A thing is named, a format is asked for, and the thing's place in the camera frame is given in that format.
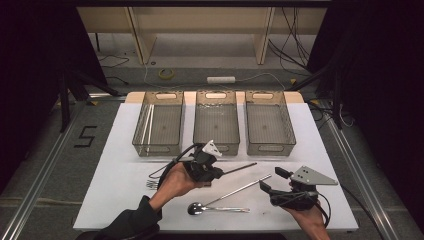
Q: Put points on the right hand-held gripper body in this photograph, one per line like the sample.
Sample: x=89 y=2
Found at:
x=310 y=177

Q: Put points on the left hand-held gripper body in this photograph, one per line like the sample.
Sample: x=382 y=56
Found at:
x=200 y=163

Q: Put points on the metal chopstick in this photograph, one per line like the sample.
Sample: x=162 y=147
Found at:
x=240 y=189
x=240 y=168

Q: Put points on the metal spoon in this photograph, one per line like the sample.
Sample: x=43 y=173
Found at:
x=195 y=209

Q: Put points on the translucent grey storage bin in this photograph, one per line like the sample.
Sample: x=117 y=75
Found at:
x=163 y=126
x=268 y=126
x=216 y=123

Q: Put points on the white chopstick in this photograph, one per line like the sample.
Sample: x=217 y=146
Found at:
x=151 y=125
x=146 y=125

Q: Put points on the person's left hand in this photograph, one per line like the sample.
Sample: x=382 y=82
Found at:
x=176 y=181

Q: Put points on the person's right hand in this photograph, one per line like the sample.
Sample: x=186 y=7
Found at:
x=311 y=220

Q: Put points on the white table cover sheet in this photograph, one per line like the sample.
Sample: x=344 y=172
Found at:
x=300 y=140

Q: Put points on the yellow floor tape piece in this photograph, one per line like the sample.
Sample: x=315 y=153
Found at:
x=94 y=103
x=293 y=81
x=315 y=102

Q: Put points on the black metal stand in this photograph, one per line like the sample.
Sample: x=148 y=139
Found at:
x=64 y=100
x=337 y=100

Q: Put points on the white power strip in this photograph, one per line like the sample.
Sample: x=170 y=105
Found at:
x=221 y=80

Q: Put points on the yellow tape roll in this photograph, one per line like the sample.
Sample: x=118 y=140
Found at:
x=159 y=74

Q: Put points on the dark curtain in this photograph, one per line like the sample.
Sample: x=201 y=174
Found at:
x=383 y=83
x=33 y=66

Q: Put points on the light wooden shelf unit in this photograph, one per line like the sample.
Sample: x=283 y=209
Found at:
x=200 y=20

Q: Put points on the aluminium floor rail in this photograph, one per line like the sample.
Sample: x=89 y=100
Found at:
x=360 y=180
x=40 y=180

